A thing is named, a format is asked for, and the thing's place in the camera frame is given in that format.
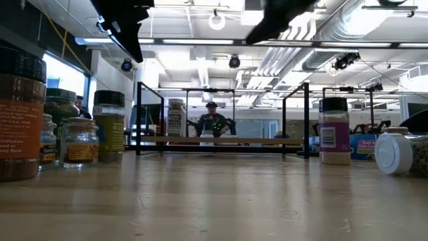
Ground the black ceiling camera cluster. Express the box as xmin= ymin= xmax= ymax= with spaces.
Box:
xmin=330 ymin=52 xmax=362 ymax=71

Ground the ceiling light bar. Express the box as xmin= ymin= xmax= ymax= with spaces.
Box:
xmin=75 ymin=37 xmax=235 ymax=46

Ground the wooden shelf black metal frame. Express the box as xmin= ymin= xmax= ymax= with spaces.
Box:
xmin=135 ymin=81 xmax=310 ymax=160

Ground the black background rig frame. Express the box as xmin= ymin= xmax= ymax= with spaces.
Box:
xmin=322 ymin=82 xmax=385 ymax=135

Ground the purple label black lid jar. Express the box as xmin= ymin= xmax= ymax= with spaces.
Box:
xmin=317 ymin=96 xmax=352 ymax=165

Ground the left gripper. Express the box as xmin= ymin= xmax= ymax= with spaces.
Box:
xmin=90 ymin=0 xmax=154 ymax=64

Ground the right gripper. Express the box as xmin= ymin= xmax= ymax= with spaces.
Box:
xmin=245 ymin=0 xmax=318 ymax=45

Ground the person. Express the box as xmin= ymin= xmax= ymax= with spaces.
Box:
xmin=75 ymin=95 xmax=93 ymax=121
xmin=195 ymin=101 xmax=231 ymax=138

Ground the yellow label black lid jar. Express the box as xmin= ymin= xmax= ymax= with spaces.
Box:
xmin=92 ymin=89 xmax=126 ymax=165

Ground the white lid spice jar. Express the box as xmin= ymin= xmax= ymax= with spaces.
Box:
xmin=374 ymin=133 xmax=428 ymax=177
xmin=166 ymin=98 xmax=187 ymax=138

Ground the orange label black lid jar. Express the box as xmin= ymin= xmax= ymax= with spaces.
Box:
xmin=0 ymin=46 xmax=47 ymax=183

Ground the blue plastic wrap box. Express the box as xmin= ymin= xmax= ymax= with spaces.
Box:
xmin=307 ymin=133 xmax=385 ymax=161

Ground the white cable coil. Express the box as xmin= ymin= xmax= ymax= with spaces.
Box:
xmin=207 ymin=9 xmax=227 ymax=31

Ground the window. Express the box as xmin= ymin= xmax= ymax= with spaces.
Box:
xmin=43 ymin=53 xmax=90 ymax=116

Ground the green lid spice jar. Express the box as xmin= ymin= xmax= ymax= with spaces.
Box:
xmin=43 ymin=87 xmax=81 ymax=161

